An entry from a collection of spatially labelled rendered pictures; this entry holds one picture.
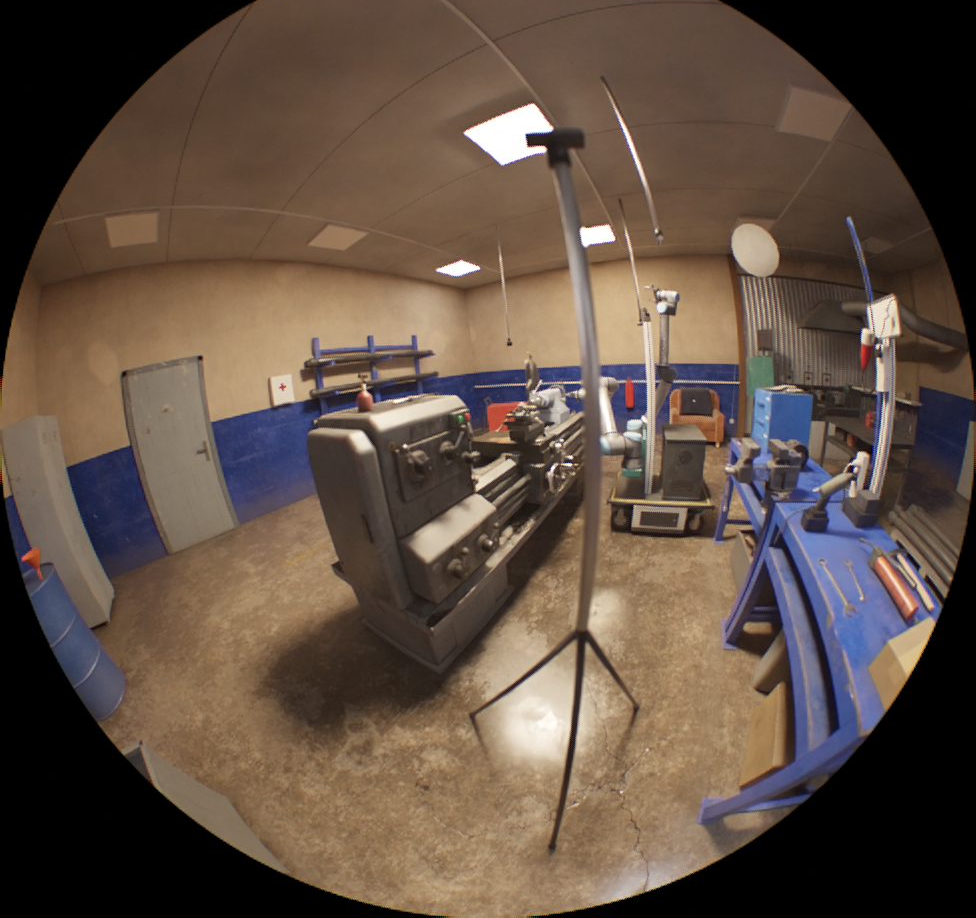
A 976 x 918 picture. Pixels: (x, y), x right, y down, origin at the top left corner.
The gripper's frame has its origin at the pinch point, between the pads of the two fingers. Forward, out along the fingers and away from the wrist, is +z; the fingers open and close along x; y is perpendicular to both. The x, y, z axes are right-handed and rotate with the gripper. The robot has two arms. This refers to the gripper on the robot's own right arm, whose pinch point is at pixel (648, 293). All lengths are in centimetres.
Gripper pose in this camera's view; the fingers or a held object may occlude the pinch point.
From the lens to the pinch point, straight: 304.1
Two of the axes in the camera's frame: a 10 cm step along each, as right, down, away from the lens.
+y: -7.8, 6.3, -0.6
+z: -3.8, -3.9, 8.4
